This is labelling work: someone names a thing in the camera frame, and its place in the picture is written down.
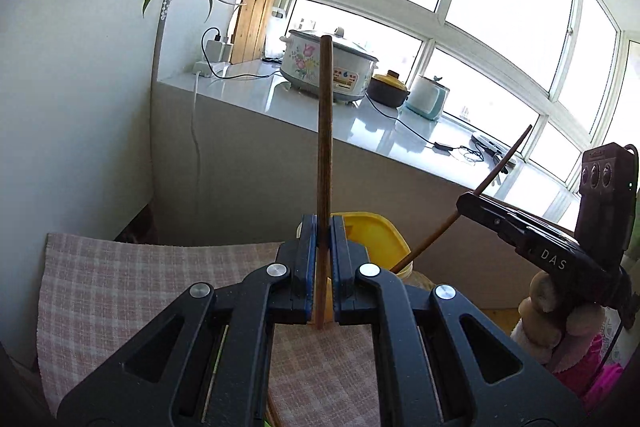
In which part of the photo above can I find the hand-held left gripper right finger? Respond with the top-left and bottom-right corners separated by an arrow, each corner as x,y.
330,214 -> 586,427

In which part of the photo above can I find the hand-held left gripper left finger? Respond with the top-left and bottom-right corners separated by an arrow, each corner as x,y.
57,213 -> 318,427

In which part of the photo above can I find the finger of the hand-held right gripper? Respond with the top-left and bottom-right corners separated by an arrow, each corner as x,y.
456,191 -> 576,252

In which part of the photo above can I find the yellow plastic cup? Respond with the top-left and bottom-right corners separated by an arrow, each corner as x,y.
325,212 -> 416,288

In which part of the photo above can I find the person's right hand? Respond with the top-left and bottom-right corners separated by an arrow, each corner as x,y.
519,271 -> 606,349

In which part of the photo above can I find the black folding stand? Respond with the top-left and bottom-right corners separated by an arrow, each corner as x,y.
481,141 -> 518,174

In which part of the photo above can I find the white counter cabinet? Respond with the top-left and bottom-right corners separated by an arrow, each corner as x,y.
150,57 -> 601,308

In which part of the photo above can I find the teal electric kettle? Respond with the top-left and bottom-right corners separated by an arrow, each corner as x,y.
404,74 -> 450,122

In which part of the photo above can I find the brown clay pot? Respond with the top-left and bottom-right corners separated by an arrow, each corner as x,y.
366,69 -> 411,108

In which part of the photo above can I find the pink plaid cloth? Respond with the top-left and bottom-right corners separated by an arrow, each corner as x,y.
37,232 -> 381,427

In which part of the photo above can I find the floral electric cooker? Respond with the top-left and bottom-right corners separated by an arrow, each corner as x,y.
278,27 -> 379,104

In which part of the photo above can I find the white power strip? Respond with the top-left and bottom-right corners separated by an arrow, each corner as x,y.
192,59 -> 231,78

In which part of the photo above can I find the white plastic cutting board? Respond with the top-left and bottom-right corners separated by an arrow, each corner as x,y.
264,6 -> 287,62

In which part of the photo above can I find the white framed window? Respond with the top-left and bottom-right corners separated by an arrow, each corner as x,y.
272,0 -> 640,228

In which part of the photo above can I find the white refrigerator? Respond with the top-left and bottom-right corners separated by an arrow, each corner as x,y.
0,0 -> 162,358

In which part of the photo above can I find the black cable with adapter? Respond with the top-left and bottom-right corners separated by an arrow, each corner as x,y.
367,96 -> 488,165

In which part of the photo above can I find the white power strip cable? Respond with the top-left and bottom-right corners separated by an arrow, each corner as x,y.
189,74 -> 204,210

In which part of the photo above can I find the black charger cable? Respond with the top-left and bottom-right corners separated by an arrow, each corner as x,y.
201,27 -> 283,80

